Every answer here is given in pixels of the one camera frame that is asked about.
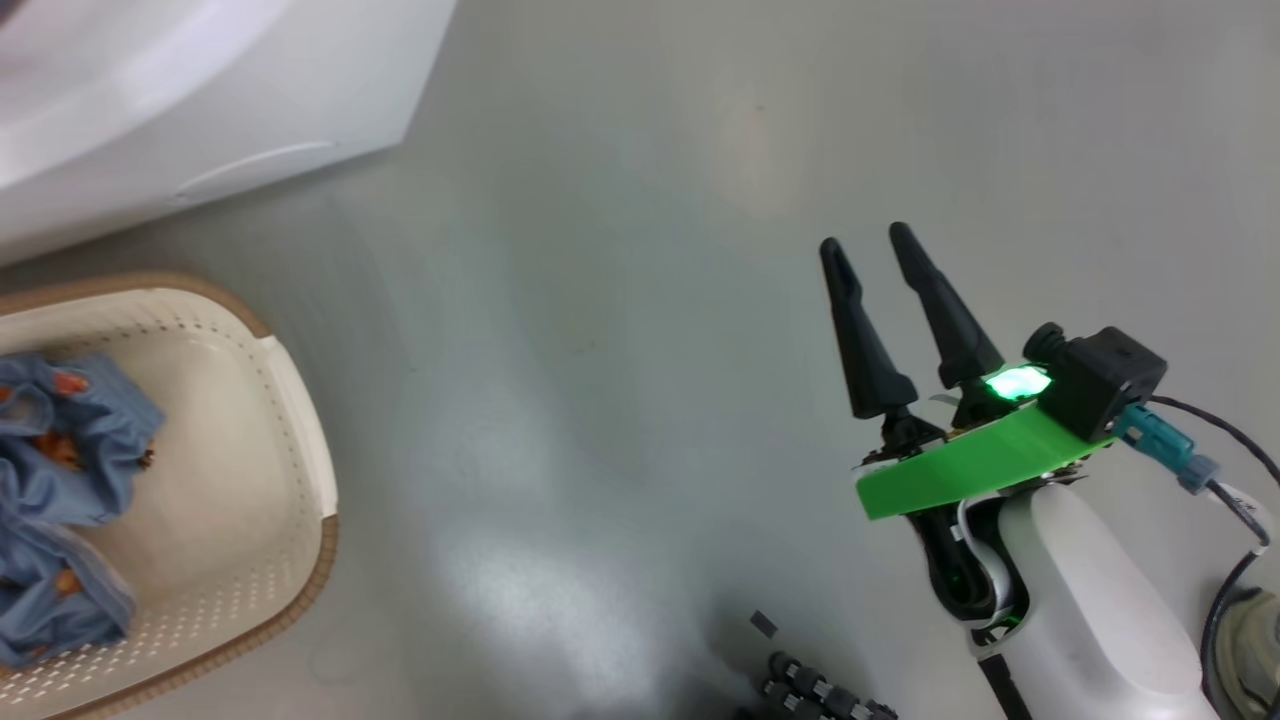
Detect blue garment small orange prints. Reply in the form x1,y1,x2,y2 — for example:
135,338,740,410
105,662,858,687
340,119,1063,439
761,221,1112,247
0,352,166,669

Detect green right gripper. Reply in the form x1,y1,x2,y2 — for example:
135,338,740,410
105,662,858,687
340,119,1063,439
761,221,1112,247
819,222,1116,641

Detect white front-load washing machine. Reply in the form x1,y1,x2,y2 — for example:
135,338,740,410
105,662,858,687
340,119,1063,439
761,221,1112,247
0,0,459,266

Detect black cable teal connector right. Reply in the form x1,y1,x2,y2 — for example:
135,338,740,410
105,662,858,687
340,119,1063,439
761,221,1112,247
1115,395,1280,701

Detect cream perforated basket brown rim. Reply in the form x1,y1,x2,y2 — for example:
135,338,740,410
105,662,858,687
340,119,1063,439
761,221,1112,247
0,272,339,720

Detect round white filter cover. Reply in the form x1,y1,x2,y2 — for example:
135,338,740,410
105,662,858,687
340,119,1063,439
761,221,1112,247
175,140,336,201

